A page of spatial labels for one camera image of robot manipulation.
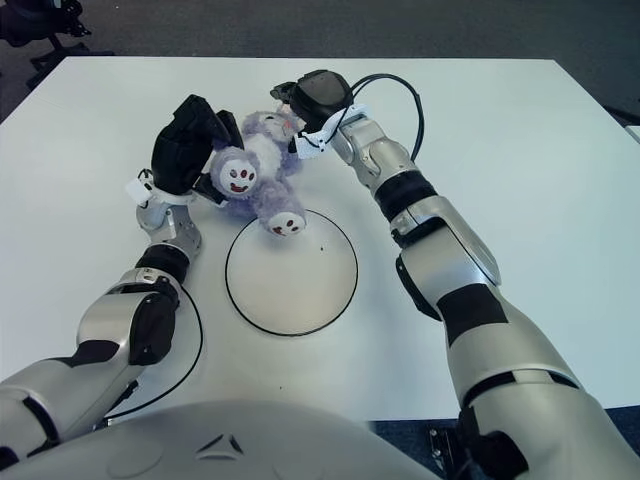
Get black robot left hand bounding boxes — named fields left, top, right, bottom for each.
left=151, top=93, right=246, bottom=207

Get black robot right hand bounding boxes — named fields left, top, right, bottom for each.
left=269, top=70, right=354, bottom=134

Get purple plush bunny doll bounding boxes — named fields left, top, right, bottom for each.
left=207, top=107, right=309, bottom=241

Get white plate black rim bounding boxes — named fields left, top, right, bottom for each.
left=224, top=208, right=360, bottom=336

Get black office chair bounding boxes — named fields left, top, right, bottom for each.
left=0, top=0, right=116, bottom=91

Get grey robot torso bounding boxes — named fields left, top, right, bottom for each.
left=0, top=399, right=441, bottom=480

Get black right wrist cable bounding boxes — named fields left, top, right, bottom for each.
left=349, top=73, right=427, bottom=161

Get black metal bracket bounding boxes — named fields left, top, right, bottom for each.
left=427, top=424, right=469, bottom=480

